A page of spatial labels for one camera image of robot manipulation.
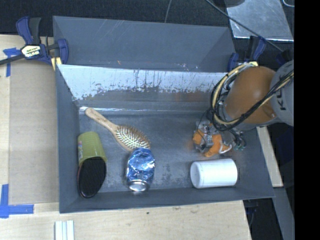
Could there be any crushed blue drink can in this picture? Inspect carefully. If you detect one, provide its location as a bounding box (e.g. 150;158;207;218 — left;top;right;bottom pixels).
125;147;156;193

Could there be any green plastic cup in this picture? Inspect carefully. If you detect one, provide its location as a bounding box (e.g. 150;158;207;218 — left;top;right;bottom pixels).
76;131;109;168

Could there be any grey metal bin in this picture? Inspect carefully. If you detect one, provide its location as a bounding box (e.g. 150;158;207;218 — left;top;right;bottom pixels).
52;15;276;214

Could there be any orange soft toy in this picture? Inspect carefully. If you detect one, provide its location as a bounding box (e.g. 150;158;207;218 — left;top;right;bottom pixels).
192;127;233;158

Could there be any white plastic bottle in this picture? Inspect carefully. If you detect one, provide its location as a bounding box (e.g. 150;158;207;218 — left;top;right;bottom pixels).
189;157;239;190

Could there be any wooden hairbrush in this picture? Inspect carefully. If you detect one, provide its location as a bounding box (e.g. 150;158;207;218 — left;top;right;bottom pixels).
84;106;152;153

